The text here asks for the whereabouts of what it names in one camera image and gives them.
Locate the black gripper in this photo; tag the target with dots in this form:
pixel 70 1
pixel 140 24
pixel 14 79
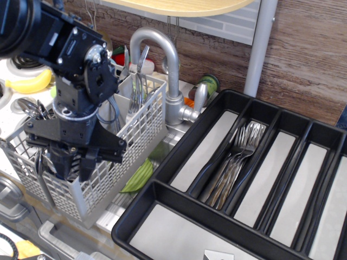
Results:
pixel 60 135

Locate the grey plastic cutlery basket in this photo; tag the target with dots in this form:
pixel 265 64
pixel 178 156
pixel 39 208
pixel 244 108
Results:
pixel 84 202

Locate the yellow toy banana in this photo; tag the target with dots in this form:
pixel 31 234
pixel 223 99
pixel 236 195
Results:
pixel 30 86

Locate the upright silver fork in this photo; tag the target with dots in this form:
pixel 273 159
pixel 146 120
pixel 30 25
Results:
pixel 137 92

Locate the green toy leaf vegetable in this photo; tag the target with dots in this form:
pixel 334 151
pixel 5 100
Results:
pixel 140 178

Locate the black cutlery tray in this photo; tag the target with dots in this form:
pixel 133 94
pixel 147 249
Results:
pixel 288 201

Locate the silver spoon at basket edge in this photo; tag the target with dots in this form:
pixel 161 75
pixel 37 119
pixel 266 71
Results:
pixel 30 109

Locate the green labelled toy can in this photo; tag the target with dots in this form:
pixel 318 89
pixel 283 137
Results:
pixel 212 84

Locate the silver toy faucet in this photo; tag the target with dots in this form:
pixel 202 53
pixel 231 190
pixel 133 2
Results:
pixel 175 110

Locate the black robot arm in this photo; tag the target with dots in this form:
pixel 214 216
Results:
pixel 84 80

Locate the green toy lime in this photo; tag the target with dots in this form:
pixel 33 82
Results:
pixel 53 92

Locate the black stove coil burner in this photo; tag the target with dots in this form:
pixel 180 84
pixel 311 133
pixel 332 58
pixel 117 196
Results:
pixel 25 63

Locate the red toy pepper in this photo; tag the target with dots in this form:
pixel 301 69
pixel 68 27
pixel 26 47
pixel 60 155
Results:
pixel 118 55

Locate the pile of silver forks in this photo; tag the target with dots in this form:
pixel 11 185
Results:
pixel 246 140

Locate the orange toy carrot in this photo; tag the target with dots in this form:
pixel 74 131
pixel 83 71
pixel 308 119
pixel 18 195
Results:
pixel 189 102

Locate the grey metal pole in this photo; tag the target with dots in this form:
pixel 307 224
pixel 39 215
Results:
pixel 266 18

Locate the silver knife in basket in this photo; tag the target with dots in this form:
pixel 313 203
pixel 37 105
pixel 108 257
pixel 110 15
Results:
pixel 125 70

